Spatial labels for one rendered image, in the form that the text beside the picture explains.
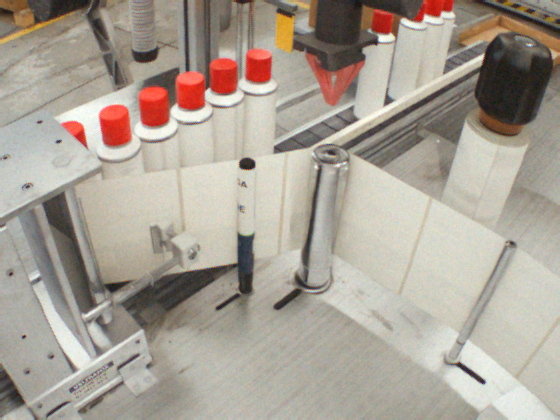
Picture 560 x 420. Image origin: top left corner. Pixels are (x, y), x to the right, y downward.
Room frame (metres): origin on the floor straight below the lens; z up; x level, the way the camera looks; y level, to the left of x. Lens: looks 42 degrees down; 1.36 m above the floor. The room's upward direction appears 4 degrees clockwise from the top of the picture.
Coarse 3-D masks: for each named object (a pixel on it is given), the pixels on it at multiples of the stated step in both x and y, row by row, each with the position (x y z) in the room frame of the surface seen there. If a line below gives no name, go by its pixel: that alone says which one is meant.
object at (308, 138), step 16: (480, 48) 1.22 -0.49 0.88; (448, 64) 1.09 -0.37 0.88; (464, 80) 1.02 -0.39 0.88; (432, 96) 0.91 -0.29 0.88; (352, 112) 0.82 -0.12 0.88; (400, 112) 0.83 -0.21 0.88; (320, 128) 0.75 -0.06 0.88; (336, 128) 0.76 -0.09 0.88; (288, 144) 0.70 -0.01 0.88; (304, 144) 0.70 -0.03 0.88; (352, 144) 0.71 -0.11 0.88; (112, 288) 0.37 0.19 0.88
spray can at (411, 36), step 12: (420, 12) 0.88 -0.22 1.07; (408, 24) 0.87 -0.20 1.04; (420, 24) 0.87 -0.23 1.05; (408, 36) 0.87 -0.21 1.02; (420, 36) 0.87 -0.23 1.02; (396, 48) 0.89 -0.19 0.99; (408, 48) 0.87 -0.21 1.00; (420, 48) 0.87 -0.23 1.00; (396, 60) 0.88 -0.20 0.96; (408, 60) 0.87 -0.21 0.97; (420, 60) 0.88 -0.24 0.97; (396, 72) 0.88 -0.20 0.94; (408, 72) 0.87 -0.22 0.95; (396, 84) 0.87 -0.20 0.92; (408, 84) 0.87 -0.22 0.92; (396, 96) 0.87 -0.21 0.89
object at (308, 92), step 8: (488, 16) 1.25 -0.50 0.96; (464, 24) 1.15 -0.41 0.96; (472, 24) 1.17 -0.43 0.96; (480, 24) 1.21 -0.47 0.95; (456, 32) 1.11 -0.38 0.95; (392, 56) 0.91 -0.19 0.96; (304, 88) 0.74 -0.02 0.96; (312, 88) 0.74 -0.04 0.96; (288, 96) 0.71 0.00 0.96; (296, 96) 0.71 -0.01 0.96; (304, 96) 0.72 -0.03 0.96; (312, 96) 0.74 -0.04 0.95; (280, 104) 0.68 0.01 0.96; (288, 104) 0.70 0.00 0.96
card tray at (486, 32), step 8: (496, 16) 1.56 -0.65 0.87; (488, 24) 1.51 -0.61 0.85; (496, 24) 1.57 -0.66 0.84; (504, 24) 1.56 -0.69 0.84; (512, 24) 1.54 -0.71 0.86; (520, 24) 1.53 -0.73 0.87; (464, 32) 1.38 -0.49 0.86; (472, 32) 1.42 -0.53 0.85; (480, 32) 1.47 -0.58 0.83; (488, 32) 1.49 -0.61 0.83; (496, 32) 1.50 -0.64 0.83; (520, 32) 1.52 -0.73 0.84; (528, 32) 1.50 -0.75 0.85; (536, 32) 1.49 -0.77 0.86; (464, 40) 1.38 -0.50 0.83; (472, 40) 1.39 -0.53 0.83; (488, 40) 1.41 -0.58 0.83; (544, 40) 1.46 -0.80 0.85; (552, 40) 1.45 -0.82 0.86; (552, 48) 1.44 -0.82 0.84; (552, 56) 1.38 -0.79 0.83
